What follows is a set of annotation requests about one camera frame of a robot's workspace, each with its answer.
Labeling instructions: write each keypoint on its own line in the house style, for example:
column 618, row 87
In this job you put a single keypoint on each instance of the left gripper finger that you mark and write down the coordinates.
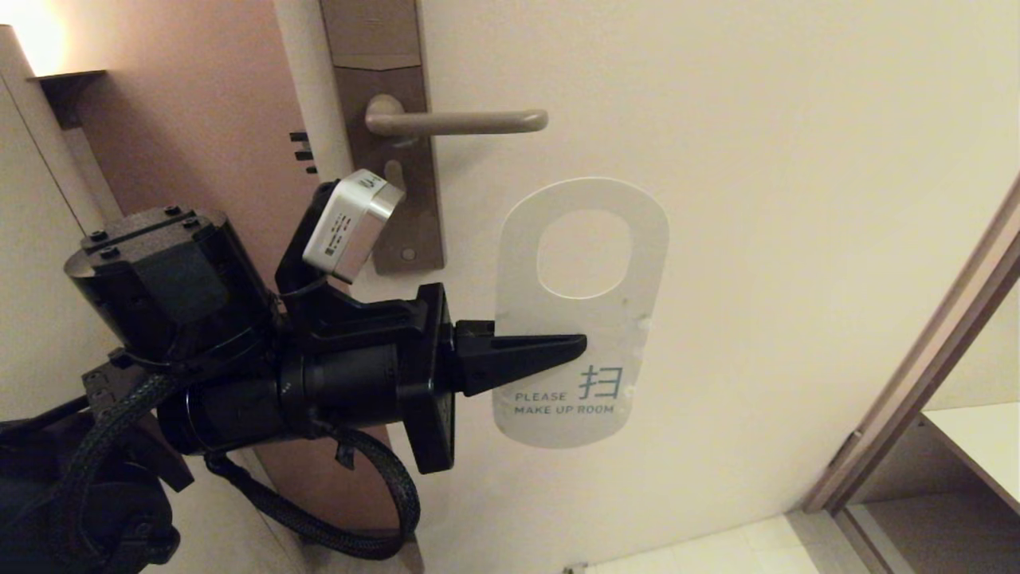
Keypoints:
column 510, row 359

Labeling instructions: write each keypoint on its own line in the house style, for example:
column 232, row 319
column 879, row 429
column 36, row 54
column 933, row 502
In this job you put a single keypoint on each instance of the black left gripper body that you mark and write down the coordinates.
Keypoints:
column 358, row 383

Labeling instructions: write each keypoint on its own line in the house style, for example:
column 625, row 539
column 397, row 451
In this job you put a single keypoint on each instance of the blue and white door hanger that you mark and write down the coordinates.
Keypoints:
column 574, row 367

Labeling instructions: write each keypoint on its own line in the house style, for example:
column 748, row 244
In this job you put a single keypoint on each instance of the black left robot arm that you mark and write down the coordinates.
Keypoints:
column 167, row 287

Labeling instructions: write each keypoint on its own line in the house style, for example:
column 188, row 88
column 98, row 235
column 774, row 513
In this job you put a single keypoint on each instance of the brown door jamb panel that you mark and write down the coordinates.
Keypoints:
column 199, row 119

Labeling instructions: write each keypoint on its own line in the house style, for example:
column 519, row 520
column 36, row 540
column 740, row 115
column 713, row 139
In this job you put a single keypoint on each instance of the white door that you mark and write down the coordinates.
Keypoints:
column 797, row 239

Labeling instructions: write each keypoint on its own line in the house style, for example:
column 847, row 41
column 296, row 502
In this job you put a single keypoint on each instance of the brown door lock plate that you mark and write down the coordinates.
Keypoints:
column 374, row 32

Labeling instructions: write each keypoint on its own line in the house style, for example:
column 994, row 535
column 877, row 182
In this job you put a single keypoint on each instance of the white shelf board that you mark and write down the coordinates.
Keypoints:
column 984, row 446

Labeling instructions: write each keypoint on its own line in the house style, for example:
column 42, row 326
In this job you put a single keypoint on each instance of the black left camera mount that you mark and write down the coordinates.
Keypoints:
column 343, row 315

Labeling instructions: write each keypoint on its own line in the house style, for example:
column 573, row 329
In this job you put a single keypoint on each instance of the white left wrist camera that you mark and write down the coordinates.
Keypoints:
column 351, row 227

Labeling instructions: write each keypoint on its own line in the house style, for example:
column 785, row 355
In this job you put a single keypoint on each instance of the black wall lamp bracket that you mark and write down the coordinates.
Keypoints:
column 68, row 88

